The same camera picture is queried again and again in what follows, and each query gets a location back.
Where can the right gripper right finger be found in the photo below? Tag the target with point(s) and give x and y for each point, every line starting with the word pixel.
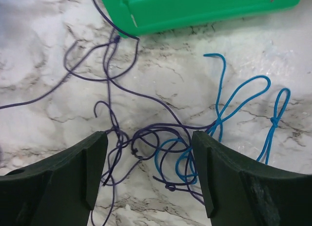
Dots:
pixel 239 191

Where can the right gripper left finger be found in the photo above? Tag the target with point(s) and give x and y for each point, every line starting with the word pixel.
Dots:
pixel 60 190

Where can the green bin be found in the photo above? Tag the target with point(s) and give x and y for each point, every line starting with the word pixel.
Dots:
pixel 141 17

